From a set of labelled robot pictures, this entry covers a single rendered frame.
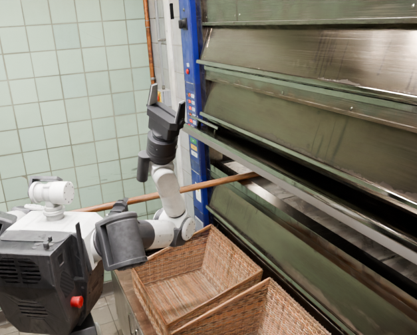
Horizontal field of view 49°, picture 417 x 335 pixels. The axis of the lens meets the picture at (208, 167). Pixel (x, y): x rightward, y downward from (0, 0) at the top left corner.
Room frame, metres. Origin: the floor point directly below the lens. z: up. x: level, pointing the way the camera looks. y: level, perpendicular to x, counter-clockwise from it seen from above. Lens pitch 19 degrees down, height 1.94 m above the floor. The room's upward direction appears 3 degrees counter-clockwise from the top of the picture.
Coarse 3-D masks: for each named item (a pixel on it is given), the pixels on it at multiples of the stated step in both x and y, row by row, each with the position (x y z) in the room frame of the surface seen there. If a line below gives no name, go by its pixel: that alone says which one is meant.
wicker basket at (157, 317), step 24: (192, 240) 2.21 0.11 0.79; (216, 240) 2.17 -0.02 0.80; (144, 264) 2.11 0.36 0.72; (192, 264) 2.21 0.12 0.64; (240, 264) 1.92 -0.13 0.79; (144, 288) 1.86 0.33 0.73; (168, 288) 2.06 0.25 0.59; (192, 288) 2.05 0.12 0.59; (216, 288) 2.04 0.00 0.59; (240, 288) 1.87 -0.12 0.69; (168, 312) 1.86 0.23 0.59; (192, 312) 1.63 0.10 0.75
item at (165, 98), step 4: (160, 92) 2.81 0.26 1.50; (164, 92) 2.81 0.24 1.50; (168, 92) 2.82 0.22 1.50; (160, 96) 2.81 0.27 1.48; (164, 96) 2.81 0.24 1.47; (168, 96) 2.82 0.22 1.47; (160, 100) 2.82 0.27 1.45; (164, 100) 2.81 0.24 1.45; (168, 100) 2.82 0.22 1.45; (168, 104) 2.82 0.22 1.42
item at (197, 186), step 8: (232, 176) 2.02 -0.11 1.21; (240, 176) 2.03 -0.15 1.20; (248, 176) 2.04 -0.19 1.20; (256, 176) 2.06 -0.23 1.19; (192, 184) 1.95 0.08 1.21; (200, 184) 1.95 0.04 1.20; (208, 184) 1.96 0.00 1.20; (216, 184) 1.98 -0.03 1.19; (184, 192) 1.92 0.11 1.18; (128, 200) 1.82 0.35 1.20; (136, 200) 1.83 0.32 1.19; (144, 200) 1.84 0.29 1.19; (88, 208) 1.76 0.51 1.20; (96, 208) 1.77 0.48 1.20; (104, 208) 1.78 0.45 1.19
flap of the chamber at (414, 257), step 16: (208, 128) 2.23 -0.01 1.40; (208, 144) 1.94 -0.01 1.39; (240, 144) 1.90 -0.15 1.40; (256, 144) 1.93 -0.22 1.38; (240, 160) 1.66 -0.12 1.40; (272, 160) 1.65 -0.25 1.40; (288, 160) 1.67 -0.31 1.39; (272, 176) 1.44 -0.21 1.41; (304, 176) 1.46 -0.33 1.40; (320, 176) 1.47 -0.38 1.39; (304, 192) 1.28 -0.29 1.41; (336, 192) 1.30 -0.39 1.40; (352, 192) 1.31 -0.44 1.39; (320, 208) 1.19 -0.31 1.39; (368, 208) 1.17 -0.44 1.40; (384, 208) 1.18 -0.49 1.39; (352, 224) 1.07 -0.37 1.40; (384, 224) 1.05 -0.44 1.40; (400, 224) 1.06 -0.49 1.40; (416, 224) 1.07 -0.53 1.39; (384, 240) 0.97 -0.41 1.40; (416, 240) 0.96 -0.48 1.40; (416, 256) 0.88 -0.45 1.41
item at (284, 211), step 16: (224, 176) 2.16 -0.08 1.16; (256, 192) 1.87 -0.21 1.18; (272, 208) 1.73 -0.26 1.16; (288, 208) 1.68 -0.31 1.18; (304, 224) 1.53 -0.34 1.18; (320, 224) 1.52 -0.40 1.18; (320, 240) 1.43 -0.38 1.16; (336, 240) 1.39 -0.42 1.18; (336, 256) 1.35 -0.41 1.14; (352, 256) 1.28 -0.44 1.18; (368, 256) 1.28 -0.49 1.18; (368, 272) 1.21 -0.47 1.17; (384, 272) 1.18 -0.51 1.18; (384, 288) 1.14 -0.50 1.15; (400, 288) 1.09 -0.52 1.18; (416, 288) 1.09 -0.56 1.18; (416, 304) 1.04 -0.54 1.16
